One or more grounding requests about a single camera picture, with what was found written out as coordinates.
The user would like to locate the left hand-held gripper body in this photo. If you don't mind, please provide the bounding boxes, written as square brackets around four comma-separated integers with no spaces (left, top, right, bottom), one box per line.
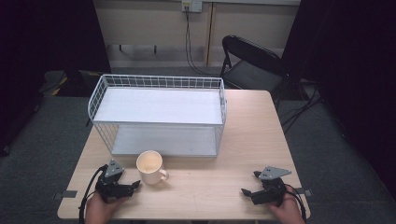
[94,159,133,202]

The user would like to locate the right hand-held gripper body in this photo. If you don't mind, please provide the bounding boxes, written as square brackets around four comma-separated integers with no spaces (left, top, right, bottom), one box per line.
[250,165,293,207]

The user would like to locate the cream ceramic mug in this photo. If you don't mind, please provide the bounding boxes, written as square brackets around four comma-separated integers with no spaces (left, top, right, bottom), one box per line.
[135,149,170,186]

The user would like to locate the white wire shelf rack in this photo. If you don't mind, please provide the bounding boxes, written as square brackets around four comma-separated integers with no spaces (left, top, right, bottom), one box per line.
[87,74,228,158]

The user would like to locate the person's left hand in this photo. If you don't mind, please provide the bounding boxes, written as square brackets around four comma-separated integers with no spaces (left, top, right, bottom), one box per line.
[85,191,128,224]

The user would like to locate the person's right hand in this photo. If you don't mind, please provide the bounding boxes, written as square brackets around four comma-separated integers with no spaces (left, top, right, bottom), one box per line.
[268,186,306,224]

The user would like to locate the grey tape strip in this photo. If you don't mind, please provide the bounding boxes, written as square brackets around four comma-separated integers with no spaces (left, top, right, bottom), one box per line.
[294,187,314,198]
[52,189,78,201]

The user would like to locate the black folding chair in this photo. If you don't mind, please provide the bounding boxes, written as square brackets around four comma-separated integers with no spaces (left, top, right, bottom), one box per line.
[219,35,289,94]

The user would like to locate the black curtain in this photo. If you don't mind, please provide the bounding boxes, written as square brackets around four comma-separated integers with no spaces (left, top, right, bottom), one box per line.
[280,0,396,202]
[0,0,112,157]

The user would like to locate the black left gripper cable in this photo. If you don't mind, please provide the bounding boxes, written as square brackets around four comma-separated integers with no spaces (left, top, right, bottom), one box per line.
[78,164,108,224]

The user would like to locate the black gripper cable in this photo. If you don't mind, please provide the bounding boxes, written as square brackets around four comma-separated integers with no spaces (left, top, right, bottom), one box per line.
[283,183,308,222]
[78,164,108,224]

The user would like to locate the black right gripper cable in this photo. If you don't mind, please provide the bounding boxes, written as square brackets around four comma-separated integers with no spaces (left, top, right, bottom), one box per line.
[283,183,308,222]

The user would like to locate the black floor cables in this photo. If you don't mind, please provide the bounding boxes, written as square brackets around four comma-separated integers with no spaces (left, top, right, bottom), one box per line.
[275,81,323,135]

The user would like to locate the black wall socket cable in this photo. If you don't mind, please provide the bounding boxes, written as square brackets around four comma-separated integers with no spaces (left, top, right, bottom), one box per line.
[184,7,222,77]

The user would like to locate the white wall socket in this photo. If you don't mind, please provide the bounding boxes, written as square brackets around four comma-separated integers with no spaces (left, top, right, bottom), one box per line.
[181,0,204,14]

